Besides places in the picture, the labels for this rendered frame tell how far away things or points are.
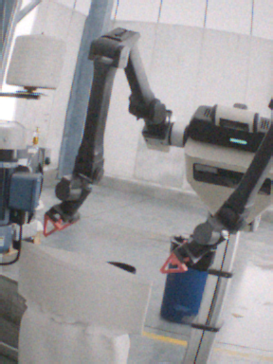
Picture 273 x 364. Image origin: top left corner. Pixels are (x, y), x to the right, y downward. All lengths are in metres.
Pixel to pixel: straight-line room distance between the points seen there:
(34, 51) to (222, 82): 8.37
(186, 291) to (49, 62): 2.65
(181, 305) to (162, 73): 6.78
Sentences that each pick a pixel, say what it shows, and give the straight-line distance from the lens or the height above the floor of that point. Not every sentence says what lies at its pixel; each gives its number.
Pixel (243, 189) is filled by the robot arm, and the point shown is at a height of 1.35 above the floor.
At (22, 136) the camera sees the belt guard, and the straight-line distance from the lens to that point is 1.22.
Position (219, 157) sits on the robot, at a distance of 1.71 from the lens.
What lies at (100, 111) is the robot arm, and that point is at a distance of 1.40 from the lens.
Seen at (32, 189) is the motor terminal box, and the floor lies 1.28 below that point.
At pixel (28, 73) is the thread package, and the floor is 1.56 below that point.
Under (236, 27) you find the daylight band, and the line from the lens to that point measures 9.78.
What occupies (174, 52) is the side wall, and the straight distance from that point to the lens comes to 9.90.
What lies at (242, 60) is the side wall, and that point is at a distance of 9.59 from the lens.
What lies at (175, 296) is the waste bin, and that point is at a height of 0.23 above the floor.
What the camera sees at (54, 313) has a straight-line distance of 1.60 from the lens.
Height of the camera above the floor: 1.48
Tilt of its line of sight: 7 degrees down
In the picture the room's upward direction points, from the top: 9 degrees clockwise
